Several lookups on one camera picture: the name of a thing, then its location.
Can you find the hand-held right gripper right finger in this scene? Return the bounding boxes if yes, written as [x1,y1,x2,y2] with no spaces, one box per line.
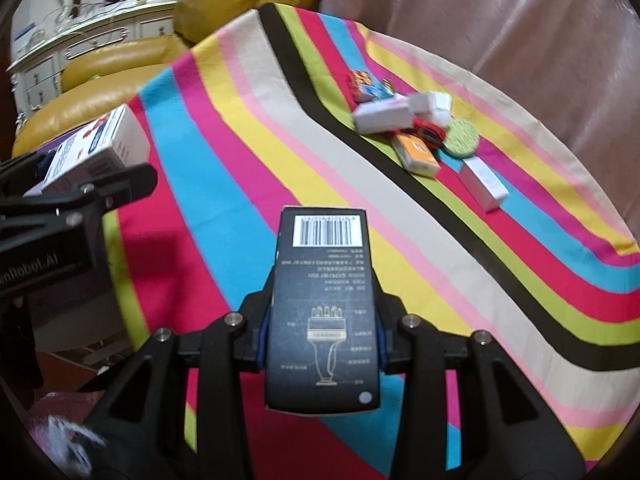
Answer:
[372,272,587,480]

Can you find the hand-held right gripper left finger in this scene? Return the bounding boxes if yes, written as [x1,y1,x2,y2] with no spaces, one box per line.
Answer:
[82,266,275,480]

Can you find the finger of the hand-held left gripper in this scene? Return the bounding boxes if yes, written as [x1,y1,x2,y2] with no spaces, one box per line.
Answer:
[0,162,159,233]
[0,152,57,197]

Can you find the white box with blue print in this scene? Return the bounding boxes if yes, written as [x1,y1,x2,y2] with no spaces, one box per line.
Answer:
[41,105,152,192]

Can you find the purple storage box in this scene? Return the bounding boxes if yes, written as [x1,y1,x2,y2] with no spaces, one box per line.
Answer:
[20,132,133,361]

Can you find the black box with barcode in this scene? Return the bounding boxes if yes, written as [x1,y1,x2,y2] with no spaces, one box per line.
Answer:
[264,206,382,413]

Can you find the white rectangular box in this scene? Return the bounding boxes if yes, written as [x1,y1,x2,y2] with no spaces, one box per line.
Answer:
[459,157,511,212]

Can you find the red small box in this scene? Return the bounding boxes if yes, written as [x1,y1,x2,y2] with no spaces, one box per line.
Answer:
[349,71,372,103]

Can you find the white ornate cabinet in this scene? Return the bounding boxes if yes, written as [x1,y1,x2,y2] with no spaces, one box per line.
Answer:
[7,0,191,131]

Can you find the yellow leather sofa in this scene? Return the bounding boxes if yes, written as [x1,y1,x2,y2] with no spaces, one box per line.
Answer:
[12,0,331,158]

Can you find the striped colourful tablecloth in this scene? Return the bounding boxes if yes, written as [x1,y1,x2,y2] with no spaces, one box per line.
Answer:
[102,2,640,476]

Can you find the orange box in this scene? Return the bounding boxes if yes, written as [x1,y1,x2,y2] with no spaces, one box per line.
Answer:
[391,132,441,177]

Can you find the green round sponge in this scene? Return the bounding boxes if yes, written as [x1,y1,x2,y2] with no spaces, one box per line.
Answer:
[442,119,482,160]

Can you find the long white box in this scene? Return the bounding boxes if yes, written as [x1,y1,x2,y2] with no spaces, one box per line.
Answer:
[352,97,416,135]

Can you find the small white box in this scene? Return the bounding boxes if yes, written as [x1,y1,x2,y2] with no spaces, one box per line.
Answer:
[409,91,436,114]

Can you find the small white boxes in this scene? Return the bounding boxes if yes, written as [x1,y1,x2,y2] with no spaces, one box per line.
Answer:
[430,91,454,128]

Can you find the pink curtain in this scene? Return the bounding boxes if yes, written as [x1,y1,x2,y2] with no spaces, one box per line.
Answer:
[320,0,640,241]

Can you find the red and black cable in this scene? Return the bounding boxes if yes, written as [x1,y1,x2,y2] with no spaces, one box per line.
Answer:
[411,115,448,150]

